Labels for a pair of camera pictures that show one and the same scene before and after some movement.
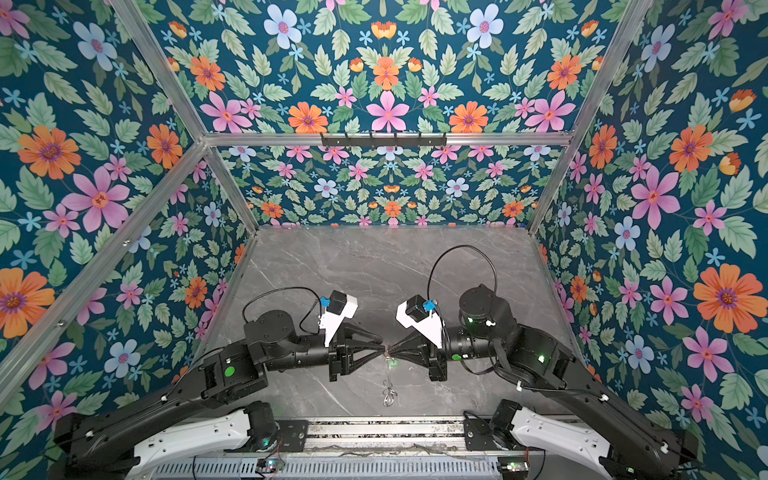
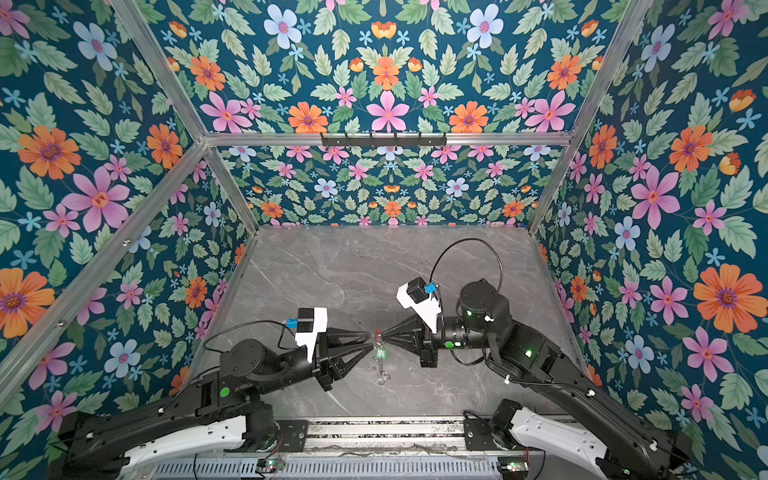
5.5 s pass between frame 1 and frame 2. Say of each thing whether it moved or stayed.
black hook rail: stayed
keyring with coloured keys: moved
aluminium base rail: stayed
